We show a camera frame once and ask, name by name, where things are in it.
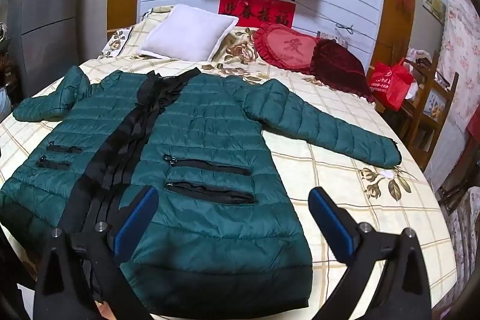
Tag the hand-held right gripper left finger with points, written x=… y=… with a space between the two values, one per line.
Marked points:
x=137 y=220

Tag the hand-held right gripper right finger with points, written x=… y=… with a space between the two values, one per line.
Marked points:
x=333 y=226

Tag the green down jacket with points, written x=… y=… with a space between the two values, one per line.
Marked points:
x=210 y=140

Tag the bed with floral checked blanket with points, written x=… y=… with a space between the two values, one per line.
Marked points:
x=337 y=162

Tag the red shopping bag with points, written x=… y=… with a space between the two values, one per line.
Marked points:
x=390 y=83

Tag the dark red velvet pillow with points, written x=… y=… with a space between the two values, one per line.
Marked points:
x=337 y=68

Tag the red heart-shaped pillow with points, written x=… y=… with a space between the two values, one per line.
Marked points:
x=288 y=50

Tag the white pillow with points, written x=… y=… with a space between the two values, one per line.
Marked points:
x=187 y=35

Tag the floral mattress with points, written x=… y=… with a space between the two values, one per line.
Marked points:
x=465 y=42

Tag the grey refrigerator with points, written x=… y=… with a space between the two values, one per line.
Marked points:
x=48 y=4

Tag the red wall banner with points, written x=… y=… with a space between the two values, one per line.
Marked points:
x=255 y=8

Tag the framed wall picture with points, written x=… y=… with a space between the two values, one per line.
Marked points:
x=434 y=1

